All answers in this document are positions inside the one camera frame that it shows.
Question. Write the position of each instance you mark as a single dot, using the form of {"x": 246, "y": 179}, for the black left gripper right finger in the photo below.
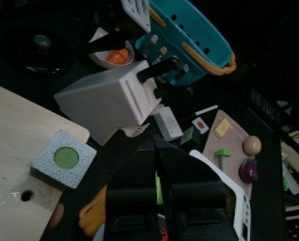
{"x": 193, "y": 200}

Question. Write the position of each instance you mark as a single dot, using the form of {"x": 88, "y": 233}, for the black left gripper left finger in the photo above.
{"x": 131, "y": 194}

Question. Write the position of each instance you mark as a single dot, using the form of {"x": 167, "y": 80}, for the white plastic dish rack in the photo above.
{"x": 239, "y": 200}

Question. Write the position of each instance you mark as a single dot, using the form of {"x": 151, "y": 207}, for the purple toy eggplant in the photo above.
{"x": 248, "y": 171}

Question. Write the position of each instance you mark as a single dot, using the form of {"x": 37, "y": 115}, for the green toy bolt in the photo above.
{"x": 223, "y": 153}

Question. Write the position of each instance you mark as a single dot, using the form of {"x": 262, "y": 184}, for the peach round toy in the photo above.
{"x": 56, "y": 216}

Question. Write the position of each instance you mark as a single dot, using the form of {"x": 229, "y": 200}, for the white cube with green circle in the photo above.
{"x": 65, "y": 158}

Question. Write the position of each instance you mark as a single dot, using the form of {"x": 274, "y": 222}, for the pink toy board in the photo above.
{"x": 233, "y": 144}

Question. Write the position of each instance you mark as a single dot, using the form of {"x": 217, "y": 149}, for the dark green small cube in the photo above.
{"x": 189, "y": 136}

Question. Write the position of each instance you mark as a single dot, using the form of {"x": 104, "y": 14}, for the beige toy egg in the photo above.
{"x": 252, "y": 145}

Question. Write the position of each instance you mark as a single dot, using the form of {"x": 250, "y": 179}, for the yellow square tile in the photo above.
{"x": 221, "y": 128}

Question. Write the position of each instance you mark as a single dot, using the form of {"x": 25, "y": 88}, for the white card with red dot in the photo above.
{"x": 200, "y": 125}

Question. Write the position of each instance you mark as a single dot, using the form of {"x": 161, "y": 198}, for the white speckled small block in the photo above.
{"x": 168, "y": 123}

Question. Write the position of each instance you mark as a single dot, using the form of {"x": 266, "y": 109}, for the white thin stick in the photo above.
{"x": 205, "y": 110}

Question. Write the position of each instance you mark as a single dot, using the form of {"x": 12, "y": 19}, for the white toy toaster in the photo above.
{"x": 108, "y": 100}

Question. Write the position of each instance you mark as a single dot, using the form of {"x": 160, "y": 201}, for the light wooden cutting board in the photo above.
{"x": 13, "y": 141}

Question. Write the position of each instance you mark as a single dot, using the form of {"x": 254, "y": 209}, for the orange toy fruit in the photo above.
{"x": 117, "y": 56}

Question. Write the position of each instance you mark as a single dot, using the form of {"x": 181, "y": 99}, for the white small bowl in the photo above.
{"x": 100, "y": 58}

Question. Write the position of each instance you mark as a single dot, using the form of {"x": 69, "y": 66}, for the black pan with grey knob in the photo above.
{"x": 40, "y": 51}

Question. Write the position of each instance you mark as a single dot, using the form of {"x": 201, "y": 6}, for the teal plastic basket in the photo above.
{"x": 189, "y": 34}

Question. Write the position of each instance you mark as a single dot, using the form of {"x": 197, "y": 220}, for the white perforated plastic panel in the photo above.
{"x": 139, "y": 11}

